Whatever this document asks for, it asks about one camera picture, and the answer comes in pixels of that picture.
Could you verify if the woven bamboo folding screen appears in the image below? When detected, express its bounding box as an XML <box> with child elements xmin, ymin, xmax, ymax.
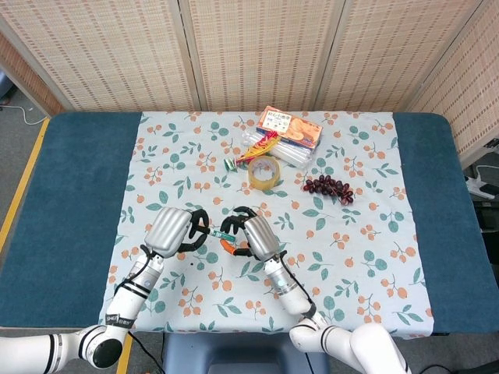
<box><xmin>0</xmin><ymin>0</ymin><xmax>499</xmax><ymax>167</ymax></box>

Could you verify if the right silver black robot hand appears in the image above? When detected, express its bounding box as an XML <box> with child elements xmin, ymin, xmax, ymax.
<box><xmin>219</xmin><ymin>206</ymin><xmax>281</xmax><ymax>262</ymax></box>

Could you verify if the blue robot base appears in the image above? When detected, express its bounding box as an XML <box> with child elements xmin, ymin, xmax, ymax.
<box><xmin>161</xmin><ymin>332</ymin><xmax>331</xmax><ymax>374</ymax></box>

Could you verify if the clear plastic straws pack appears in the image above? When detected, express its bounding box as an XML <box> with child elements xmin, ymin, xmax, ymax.
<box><xmin>242</xmin><ymin>130</ymin><xmax>317</xmax><ymax>170</ymax></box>

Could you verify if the clear packing tape roll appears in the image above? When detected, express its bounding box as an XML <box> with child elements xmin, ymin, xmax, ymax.
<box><xmin>248</xmin><ymin>156</ymin><xmax>285</xmax><ymax>192</ymax></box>

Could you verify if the striped party blowers bundle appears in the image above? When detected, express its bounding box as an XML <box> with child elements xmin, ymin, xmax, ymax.
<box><xmin>223</xmin><ymin>131</ymin><xmax>281</xmax><ymax>171</ymax></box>

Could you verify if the teal table cover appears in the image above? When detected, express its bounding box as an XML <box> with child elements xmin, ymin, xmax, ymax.
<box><xmin>0</xmin><ymin>111</ymin><xmax>499</xmax><ymax>337</ymax></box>

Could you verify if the white floor cable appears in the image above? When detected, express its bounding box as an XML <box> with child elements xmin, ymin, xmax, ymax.
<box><xmin>0</xmin><ymin>101</ymin><xmax>50</xmax><ymax>127</ymax></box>

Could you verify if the orange biscuit box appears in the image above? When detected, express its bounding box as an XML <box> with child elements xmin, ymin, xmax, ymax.
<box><xmin>255</xmin><ymin>105</ymin><xmax>325</xmax><ymax>151</ymax></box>

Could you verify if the dark red grape bunch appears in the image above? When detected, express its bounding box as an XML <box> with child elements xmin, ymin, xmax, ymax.
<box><xmin>303</xmin><ymin>175</ymin><xmax>356</xmax><ymax>206</ymax></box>

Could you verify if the floral fruit print tablecloth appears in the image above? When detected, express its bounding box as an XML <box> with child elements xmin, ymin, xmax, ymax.
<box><xmin>97</xmin><ymin>111</ymin><xmax>436</xmax><ymax>338</ymax></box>

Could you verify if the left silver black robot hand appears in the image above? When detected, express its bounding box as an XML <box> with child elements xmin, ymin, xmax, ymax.
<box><xmin>143</xmin><ymin>206</ymin><xmax>211</xmax><ymax>259</ymax></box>

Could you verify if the white power strip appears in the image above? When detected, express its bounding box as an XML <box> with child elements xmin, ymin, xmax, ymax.
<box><xmin>465</xmin><ymin>164</ymin><xmax>499</xmax><ymax>200</ymax></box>

